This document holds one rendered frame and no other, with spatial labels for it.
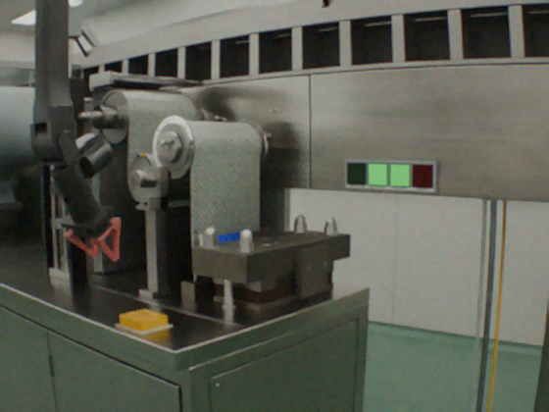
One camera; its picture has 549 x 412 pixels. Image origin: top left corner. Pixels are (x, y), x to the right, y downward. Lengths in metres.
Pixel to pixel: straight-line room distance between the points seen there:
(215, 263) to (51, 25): 0.61
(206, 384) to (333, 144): 0.71
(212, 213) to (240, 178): 0.13
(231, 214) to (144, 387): 0.52
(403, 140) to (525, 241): 2.41
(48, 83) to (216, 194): 0.57
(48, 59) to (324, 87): 0.77
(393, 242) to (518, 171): 2.84
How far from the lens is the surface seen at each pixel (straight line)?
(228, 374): 1.15
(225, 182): 1.45
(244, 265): 1.22
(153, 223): 1.41
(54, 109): 1.02
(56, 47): 1.04
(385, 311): 4.21
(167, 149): 1.39
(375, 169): 1.44
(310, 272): 1.37
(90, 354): 1.33
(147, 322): 1.14
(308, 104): 1.56
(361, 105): 1.47
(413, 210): 4.00
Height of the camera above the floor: 1.24
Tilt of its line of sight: 5 degrees down
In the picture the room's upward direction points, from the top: straight up
